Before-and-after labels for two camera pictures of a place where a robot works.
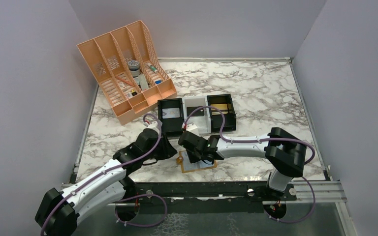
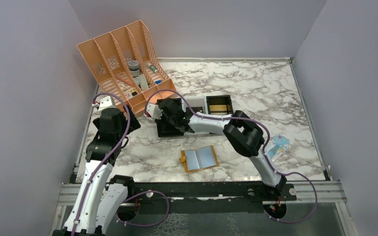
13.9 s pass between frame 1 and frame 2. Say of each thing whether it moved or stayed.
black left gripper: moved
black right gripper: moved
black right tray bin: stayed
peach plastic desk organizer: stayed
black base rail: stayed
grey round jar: stayed
